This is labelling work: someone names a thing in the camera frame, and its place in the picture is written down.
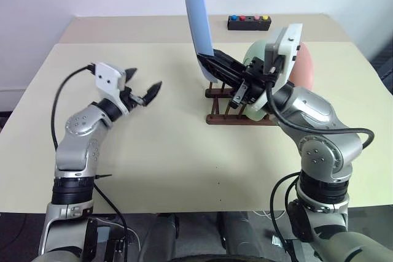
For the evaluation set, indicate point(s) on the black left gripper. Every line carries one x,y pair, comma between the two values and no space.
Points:
132,96

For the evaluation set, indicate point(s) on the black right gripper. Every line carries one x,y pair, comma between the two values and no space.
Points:
253,82

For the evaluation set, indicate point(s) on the green plate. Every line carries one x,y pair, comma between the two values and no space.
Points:
255,48

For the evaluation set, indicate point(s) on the blue plate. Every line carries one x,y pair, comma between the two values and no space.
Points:
196,13

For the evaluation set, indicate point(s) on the red plate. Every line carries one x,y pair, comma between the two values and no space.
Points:
302,65

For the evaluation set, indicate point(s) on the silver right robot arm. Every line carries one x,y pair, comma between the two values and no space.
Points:
319,111

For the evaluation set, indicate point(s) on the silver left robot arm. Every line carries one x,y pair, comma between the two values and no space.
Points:
76,151

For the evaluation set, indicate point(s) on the wooden dish rack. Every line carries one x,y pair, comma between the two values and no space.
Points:
233,118

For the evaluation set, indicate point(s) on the black button box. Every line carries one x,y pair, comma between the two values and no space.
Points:
248,24

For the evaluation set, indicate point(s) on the yellow button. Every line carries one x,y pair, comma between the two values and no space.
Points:
264,17

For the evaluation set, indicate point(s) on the dark grey rounded shape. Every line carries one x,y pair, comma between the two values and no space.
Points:
239,231
164,234

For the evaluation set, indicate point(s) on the dark background object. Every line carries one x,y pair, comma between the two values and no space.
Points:
383,65

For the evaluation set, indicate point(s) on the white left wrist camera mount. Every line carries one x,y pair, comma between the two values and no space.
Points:
107,78

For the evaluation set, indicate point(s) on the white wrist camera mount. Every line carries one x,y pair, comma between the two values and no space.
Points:
288,44
107,78

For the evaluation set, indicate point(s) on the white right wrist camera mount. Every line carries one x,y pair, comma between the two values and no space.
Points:
288,44

